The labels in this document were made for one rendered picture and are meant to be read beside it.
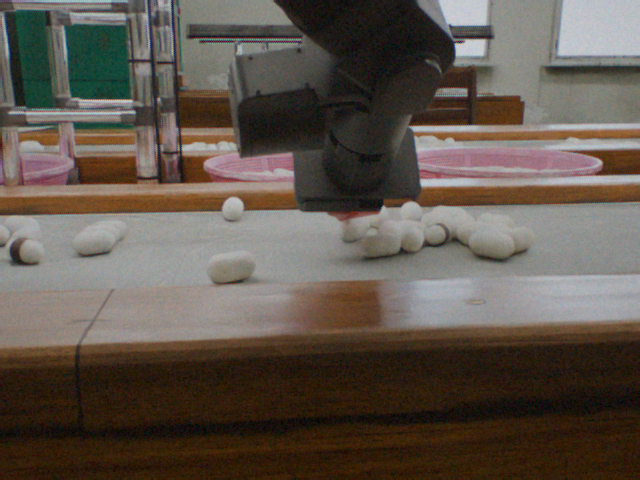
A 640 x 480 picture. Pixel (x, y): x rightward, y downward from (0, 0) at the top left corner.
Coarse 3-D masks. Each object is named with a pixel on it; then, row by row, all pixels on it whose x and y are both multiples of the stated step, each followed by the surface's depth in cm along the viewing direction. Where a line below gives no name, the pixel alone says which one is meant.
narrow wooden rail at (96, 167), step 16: (592, 144) 114; (608, 144) 114; (624, 144) 114; (80, 160) 101; (96, 160) 101; (112, 160) 101; (128, 160) 102; (192, 160) 103; (480, 160) 107; (608, 160) 110; (624, 160) 110; (80, 176) 101; (96, 176) 102; (112, 176) 102; (128, 176) 102; (192, 176) 103; (208, 176) 103
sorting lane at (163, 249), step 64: (0, 256) 55; (64, 256) 55; (128, 256) 55; (192, 256) 55; (256, 256) 55; (320, 256) 55; (384, 256) 55; (448, 256) 55; (512, 256) 55; (576, 256) 55
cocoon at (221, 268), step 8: (216, 256) 48; (224, 256) 48; (232, 256) 48; (240, 256) 48; (248, 256) 49; (208, 264) 48; (216, 264) 47; (224, 264) 47; (232, 264) 48; (240, 264) 48; (248, 264) 48; (208, 272) 47; (216, 272) 47; (224, 272) 47; (232, 272) 48; (240, 272) 48; (248, 272) 48; (216, 280) 48; (224, 280) 48; (232, 280) 48
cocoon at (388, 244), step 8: (368, 240) 54; (376, 240) 54; (384, 240) 54; (392, 240) 54; (368, 248) 54; (376, 248) 54; (384, 248) 54; (392, 248) 54; (368, 256) 55; (376, 256) 55
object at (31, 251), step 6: (12, 240) 53; (30, 240) 53; (6, 246) 53; (24, 246) 53; (30, 246) 53; (36, 246) 53; (42, 246) 53; (6, 252) 53; (24, 252) 52; (30, 252) 52; (36, 252) 53; (42, 252) 53; (24, 258) 53; (30, 258) 53; (36, 258) 53
